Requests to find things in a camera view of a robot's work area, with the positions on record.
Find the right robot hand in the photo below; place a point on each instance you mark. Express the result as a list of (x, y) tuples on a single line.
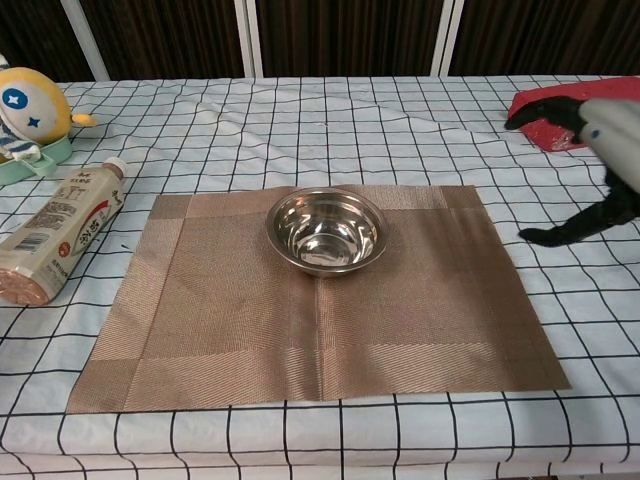
[(612, 135)]

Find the stainless steel bowl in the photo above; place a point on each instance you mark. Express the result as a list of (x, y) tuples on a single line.
[(327, 232)]

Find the brown woven placemat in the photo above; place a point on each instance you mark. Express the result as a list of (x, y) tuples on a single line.
[(250, 325)]

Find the red brick with white chips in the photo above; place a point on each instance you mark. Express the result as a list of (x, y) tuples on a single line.
[(545, 137)]

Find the dark slatted partition panel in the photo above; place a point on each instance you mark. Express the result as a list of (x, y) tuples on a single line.
[(550, 35), (165, 35), (350, 35), (35, 35)]

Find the white checkered tablecloth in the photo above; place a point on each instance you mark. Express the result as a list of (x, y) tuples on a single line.
[(320, 440)]

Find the milk tea bottle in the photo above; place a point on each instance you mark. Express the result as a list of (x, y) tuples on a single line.
[(65, 225)]

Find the green plastic container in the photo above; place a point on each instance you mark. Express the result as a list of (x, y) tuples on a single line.
[(55, 155)]

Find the yellow plush toy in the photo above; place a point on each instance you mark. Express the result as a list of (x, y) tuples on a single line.
[(35, 105)]

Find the white partition post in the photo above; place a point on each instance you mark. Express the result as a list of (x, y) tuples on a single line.
[(446, 35), (248, 35), (85, 40)]

